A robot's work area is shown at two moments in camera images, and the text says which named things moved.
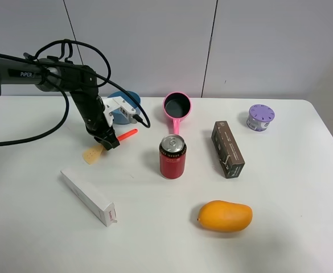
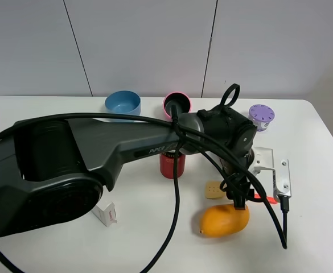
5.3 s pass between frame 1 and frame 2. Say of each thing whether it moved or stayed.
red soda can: stayed
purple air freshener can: stayed
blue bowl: stayed
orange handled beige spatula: moved
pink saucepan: stayed
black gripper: moved
